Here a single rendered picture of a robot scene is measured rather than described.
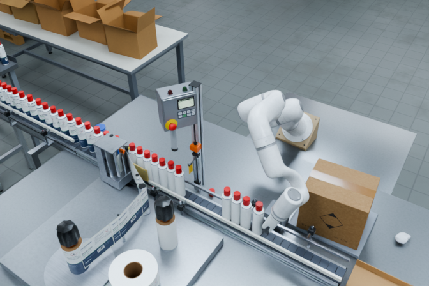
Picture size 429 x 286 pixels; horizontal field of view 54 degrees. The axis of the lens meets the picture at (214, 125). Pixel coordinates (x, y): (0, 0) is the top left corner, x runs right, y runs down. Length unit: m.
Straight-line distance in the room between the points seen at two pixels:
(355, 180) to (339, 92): 2.72
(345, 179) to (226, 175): 0.70
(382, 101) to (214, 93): 1.76
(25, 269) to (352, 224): 1.48
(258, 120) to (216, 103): 2.67
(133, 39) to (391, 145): 2.13
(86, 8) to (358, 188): 3.01
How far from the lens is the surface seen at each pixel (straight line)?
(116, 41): 3.75
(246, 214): 2.03
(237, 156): 2.55
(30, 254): 2.22
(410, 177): 3.92
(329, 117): 2.94
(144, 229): 2.16
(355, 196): 2.03
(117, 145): 2.22
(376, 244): 2.26
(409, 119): 4.58
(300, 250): 2.08
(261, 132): 1.76
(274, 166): 1.78
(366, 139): 2.82
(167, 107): 1.94
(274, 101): 1.87
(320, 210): 2.06
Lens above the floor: 2.55
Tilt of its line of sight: 38 degrees down
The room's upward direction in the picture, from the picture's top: 1 degrees counter-clockwise
